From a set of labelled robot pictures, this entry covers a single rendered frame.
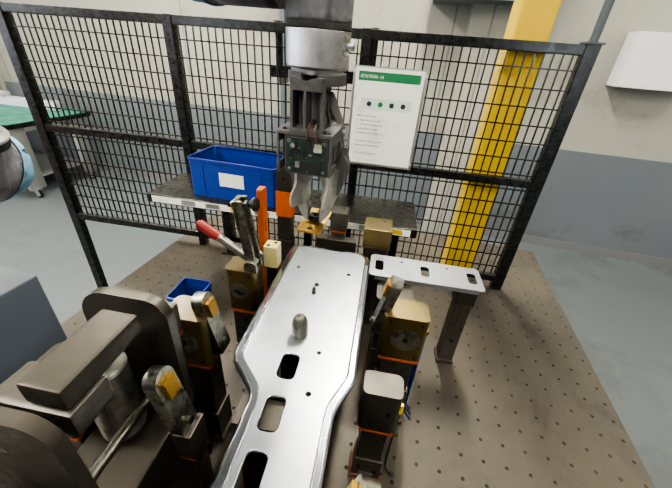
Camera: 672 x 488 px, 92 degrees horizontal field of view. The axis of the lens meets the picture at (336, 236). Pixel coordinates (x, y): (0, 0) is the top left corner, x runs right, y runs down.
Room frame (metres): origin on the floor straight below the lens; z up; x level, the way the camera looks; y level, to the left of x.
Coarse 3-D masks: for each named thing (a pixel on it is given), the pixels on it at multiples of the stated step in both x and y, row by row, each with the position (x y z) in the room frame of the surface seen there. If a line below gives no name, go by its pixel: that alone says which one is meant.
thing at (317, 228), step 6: (312, 210) 0.50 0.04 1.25; (318, 210) 0.50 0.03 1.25; (312, 216) 0.46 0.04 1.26; (300, 222) 0.45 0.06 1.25; (306, 222) 0.45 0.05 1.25; (312, 222) 0.45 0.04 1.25; (318, 222) 0.45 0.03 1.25; (324, 222) 0.46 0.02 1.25; (300, 228) 0.43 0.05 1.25; (306, 228) 0.43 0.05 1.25; (312, 228) 0.44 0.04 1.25; (318, 228) 0.43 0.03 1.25; (318, 234) 0.42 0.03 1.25
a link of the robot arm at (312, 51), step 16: (288, 32) 0.42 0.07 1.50; (304, 32) 0.40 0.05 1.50; (320, 32) 0.40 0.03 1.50; (336, 32) 0.41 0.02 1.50; (288, 48) 0.42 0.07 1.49; (304, 48) 0.40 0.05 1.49; (320, 48) 0.40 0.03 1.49; (336, 48) 0.41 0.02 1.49; (352, 48) 0.43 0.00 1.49; (288, 64) 0.42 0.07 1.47; (304, 64) 0.40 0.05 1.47; (320, 64) 0.40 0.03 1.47; (336, 64) 0.41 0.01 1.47
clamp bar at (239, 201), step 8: (232, 200) 0.59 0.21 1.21; (240, 200) 0.59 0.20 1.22; (248, 200) 0.61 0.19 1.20; (256, 200) 0.59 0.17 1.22; (232, 208) 0.58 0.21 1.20; (240, 208) 0.58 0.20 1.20; (248, 208) 0.59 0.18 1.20; (256, 208) 0.58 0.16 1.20; (240, 216) 0.58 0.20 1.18; (248, 216) 0.61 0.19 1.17; (240, 224) 0.58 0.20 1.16; (248, 224) 0.61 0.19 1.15; (240, 232) 0.58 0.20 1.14; (248, 232) 0.58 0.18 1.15; (240, 240) 0.58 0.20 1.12; (248, 240) 0.58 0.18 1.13; (256, 240) 0.61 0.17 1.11; (248, 248) 0.58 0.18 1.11; (256, 248) 0.61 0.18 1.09; (248, 256) 0.58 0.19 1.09; (256, 256) 0.61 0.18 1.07
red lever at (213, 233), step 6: (198, 222) 0.61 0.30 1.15; (204, 222) 0.61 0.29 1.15; (198, 228) 0.60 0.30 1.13; (204, 228) 0.60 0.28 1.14; (210, 228) 0.60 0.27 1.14; (210, 234) 0.60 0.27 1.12; (216, 234) 0.60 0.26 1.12; (222, 234) 0.61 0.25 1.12; (216, 240) 0.60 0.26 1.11; (222, 240) 0.60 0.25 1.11; (228, 240) 0.60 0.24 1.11; (228, 246) 0.59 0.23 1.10; (234, 246) 0.60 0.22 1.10; (234, 252) 0.59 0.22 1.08; (240, 252) 0.59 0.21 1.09
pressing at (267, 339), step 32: (288, 256) 0.71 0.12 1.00; (320, 256) 0.73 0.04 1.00; (352, 256) 0.74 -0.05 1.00; (288, 288) 0.59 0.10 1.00; (320, 288) 0.60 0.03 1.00; (352, 288) 0.60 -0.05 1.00; (256, 320) 0.47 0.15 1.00; (288, 320) 0.49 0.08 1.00; (320, 320) 0.49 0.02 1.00; (352, 320) 0.50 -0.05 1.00; (256, 352) 0.40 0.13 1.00; (288, 352) 0.40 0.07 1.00; (352, 352) 0.42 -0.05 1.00; (256, 384) 0.33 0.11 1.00; (288, 384) 0.34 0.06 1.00; (320, 384) 0.34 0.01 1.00; (352, 384) 0.35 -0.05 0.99; (256, 416) 0.28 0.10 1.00; (288, 416) 0.29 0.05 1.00; (320, 416) 0.29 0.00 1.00; (256, 448) 0.24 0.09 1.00; (288, 448) 0.24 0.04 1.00; (320, 448) 0.25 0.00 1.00; (224, 480) 0.20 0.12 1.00; (288, 480) 0.20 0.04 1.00; (320, 480) 0.21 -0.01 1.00
